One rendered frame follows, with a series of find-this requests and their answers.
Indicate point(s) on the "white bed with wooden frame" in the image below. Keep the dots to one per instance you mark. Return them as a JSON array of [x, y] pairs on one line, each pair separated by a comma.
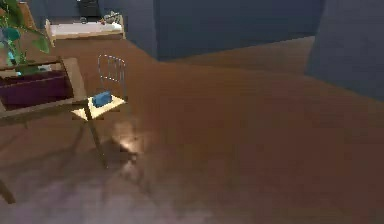
[[85, 30]]

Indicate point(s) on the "black cabinet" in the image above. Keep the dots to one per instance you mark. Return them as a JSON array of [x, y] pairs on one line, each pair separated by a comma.
[[88, 7]]

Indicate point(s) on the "green house plant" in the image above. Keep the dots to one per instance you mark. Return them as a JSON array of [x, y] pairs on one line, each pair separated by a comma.
[[15, 36]]

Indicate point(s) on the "blue box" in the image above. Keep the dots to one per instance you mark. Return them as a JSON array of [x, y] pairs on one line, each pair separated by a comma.
[[101, 98]]

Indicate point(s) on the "wooden table with purple top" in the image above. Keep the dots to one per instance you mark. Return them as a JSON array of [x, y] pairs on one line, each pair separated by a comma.
[[40, 90]]

